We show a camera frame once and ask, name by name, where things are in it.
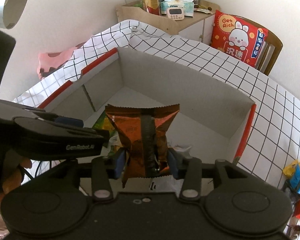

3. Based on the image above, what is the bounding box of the green snack packet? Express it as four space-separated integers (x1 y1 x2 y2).
93 111 116 137

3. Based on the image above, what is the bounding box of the dark red foil snack packet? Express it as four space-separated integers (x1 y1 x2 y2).
105 104 180 187

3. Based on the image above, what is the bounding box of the blue snack packet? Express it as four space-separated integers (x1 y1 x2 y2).
289 164 300 195

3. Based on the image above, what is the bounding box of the person's left hand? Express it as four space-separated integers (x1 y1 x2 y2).
0 158 32 206

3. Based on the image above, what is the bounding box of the red cardboard box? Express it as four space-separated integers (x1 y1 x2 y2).
40 48 256 163

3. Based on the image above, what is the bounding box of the pink patterned cloth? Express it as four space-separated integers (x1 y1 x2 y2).
37 42 85 80

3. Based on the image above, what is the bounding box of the yellow snack packet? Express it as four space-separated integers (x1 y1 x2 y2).
283 160 300 178

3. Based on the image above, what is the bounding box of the white black grid tablecloth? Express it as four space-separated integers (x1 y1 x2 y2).
12 19 300 238

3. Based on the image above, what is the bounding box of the red rabbit cushion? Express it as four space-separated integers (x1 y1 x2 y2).
211 10 268 67

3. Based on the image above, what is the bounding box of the wooden side cabinet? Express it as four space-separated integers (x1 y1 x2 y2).
116 0 220 44

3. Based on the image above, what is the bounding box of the wooden chair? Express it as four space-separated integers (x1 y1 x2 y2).
233 15 283 75

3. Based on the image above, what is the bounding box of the pink digital timer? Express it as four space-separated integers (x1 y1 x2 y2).
166 7 185 21

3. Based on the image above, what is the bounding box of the tissue pack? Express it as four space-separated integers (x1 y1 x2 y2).
160 0 194 17

